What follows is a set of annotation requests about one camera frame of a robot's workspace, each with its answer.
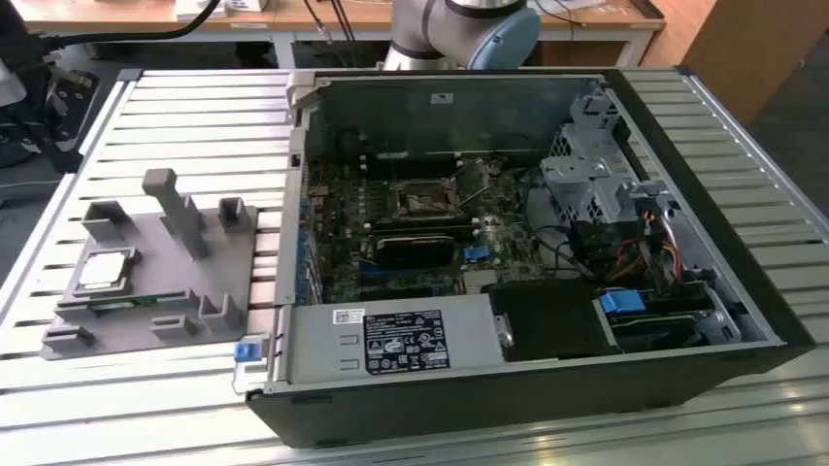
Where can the CPU with silver top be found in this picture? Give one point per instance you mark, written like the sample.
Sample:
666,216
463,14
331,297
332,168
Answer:
102,269

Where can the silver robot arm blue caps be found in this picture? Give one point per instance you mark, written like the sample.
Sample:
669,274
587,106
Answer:
453,29

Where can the black RAM slot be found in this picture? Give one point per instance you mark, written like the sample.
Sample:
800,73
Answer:
421,231
414,172
414,162
421,223

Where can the CPU socket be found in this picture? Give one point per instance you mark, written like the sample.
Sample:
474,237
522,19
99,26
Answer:
427,201

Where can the white box on desk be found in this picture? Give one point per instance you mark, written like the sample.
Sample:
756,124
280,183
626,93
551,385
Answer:
198,9

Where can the grey plastic parts rack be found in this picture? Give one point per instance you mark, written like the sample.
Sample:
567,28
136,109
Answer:
168,291

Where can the green RAM stick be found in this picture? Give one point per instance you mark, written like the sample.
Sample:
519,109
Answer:
139,301

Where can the silver perforated rear panel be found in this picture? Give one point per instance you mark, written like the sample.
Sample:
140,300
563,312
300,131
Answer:
291,218

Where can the blue case latch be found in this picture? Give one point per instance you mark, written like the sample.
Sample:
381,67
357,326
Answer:
246,353

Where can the white sticker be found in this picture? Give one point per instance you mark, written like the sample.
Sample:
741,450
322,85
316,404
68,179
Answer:
441,98

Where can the black graphics card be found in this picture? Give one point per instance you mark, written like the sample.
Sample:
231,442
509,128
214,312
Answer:
414,252

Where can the silver power supply black label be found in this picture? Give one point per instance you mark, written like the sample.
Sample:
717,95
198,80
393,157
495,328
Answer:
323,349

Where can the blue board connector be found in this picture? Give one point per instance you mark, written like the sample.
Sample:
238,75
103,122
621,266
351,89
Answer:
474,255

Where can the small silver heatsink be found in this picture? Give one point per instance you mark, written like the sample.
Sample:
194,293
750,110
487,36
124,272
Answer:
479,282

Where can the dark green motherboard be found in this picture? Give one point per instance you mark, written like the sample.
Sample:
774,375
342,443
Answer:
511,233

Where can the silver metal drive cage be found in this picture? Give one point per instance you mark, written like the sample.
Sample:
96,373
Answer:
582,184

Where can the black open PC case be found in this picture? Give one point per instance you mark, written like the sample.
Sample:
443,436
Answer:
453,412

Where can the black plastic shroud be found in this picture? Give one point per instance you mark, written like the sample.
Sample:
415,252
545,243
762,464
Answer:
550,320

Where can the blue disk carrier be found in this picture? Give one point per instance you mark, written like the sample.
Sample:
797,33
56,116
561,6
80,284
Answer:
622,302

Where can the brown wooden cabinet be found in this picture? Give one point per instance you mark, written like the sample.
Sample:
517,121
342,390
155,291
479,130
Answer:
757,53

